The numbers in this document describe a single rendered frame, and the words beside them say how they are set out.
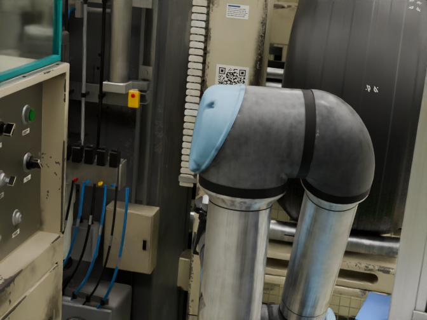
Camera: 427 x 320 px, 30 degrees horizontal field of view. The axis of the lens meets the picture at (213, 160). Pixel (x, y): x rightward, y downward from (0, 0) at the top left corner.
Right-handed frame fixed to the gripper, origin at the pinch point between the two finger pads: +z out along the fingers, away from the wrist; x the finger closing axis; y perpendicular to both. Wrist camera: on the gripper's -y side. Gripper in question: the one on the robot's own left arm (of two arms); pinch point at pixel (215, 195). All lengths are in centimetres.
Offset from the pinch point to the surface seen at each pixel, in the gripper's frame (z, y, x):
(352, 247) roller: 19.2, 12.4, 35.6
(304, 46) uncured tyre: 15.1, -29.5, 12.7
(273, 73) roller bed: 73, -14, 18
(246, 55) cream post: 34.3, -22.8, 4.3
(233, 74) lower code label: 34.9, -17.8, 2.4
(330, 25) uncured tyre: 15.6, -34.8, 16.9
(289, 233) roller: 22.9, 13.2, 21.6
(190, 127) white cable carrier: 38.5, -2.9, -4.2
